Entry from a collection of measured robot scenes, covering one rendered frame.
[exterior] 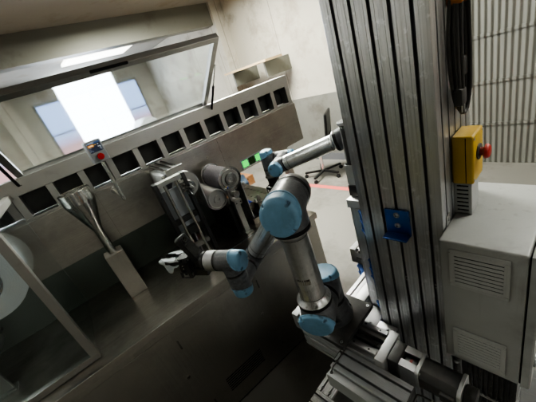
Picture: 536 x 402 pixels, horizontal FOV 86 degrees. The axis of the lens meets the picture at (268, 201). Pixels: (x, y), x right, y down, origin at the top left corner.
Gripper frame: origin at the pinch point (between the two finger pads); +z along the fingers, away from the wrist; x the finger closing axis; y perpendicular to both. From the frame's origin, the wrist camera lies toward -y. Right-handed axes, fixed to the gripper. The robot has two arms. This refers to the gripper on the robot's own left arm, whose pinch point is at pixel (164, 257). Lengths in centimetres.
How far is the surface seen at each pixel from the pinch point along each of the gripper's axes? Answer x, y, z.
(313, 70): 402, -78, 14
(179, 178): 34.8, -23.0, 9.7
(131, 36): 301, -190, 241
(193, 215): 36.2, -2.4, 11.1
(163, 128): 70, -49, 40
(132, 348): -12.4, 37.0, 25.6
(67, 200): 5, -28, 49
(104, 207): 32, -15, 67
